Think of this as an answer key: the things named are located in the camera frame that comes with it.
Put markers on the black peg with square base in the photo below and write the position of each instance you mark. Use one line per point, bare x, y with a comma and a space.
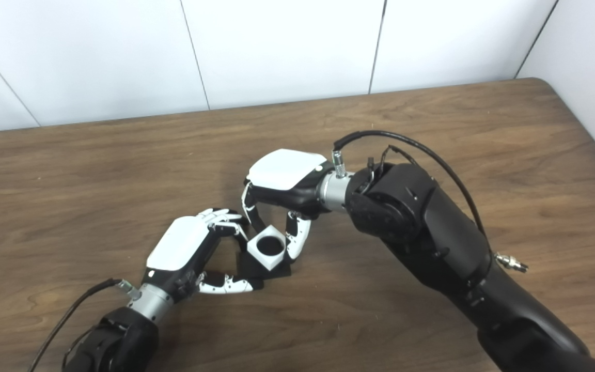
279, 273

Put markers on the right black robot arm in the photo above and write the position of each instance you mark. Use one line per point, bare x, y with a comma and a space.
457, 258

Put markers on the white square piece with hole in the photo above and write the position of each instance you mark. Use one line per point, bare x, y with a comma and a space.
268, 262

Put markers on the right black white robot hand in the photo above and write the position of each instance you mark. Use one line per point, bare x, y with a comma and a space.
282, 173

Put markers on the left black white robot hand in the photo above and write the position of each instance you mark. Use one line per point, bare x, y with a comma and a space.
181, 243

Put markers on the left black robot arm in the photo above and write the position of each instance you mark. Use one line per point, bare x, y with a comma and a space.
116, 336

